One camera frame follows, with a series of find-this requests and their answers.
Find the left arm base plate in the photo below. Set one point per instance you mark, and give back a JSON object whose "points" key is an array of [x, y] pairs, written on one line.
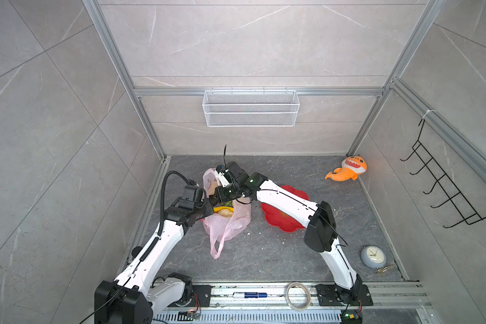
{"points": [[195, 295]]}

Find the white tape roll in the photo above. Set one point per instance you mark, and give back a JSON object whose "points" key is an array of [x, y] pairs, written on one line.
{"points": [[297, 297]]}

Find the orange shark plush toy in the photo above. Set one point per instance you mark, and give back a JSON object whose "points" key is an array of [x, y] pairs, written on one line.
{"points": [[350, 169]]}

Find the blue white marker pen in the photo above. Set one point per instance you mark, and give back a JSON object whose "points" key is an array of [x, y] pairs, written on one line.
{"points": [[247, 295]]}

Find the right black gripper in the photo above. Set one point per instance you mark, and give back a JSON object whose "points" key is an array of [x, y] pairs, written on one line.
{"points": [[221, 194]]}

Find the small grey alarm clock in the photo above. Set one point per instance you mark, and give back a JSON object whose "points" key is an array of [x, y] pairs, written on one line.
{"points": [[373, 257]]}

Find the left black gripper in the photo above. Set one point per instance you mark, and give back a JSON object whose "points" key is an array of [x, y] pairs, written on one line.
{"points": [[206, 202]]}

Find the yellow banana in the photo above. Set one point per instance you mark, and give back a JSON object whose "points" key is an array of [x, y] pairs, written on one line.
{"points": [[224, 211]]}

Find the pink plastic bag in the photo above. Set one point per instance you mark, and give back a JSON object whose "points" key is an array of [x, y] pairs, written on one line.
{"points": [[222, 229]]}

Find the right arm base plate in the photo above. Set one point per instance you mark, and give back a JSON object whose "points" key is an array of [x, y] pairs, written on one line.
{"points": [[332, 295]]}

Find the black wire hook rack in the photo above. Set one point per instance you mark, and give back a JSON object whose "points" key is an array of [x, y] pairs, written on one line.
{"points": [[442, 180]]}

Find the white wire mesh basket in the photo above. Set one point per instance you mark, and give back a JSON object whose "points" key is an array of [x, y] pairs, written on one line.
{"points": [[250, 108]]}

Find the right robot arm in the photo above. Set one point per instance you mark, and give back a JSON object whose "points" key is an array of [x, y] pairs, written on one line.
{"points": [[317, 218]]}

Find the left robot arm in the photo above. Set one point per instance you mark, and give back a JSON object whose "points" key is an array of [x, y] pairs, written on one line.
{"points": [[132, 297]]}

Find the red flower-shaped bowl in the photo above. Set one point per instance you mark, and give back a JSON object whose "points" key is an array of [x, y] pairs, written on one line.
{"points": [[278, 218]]}

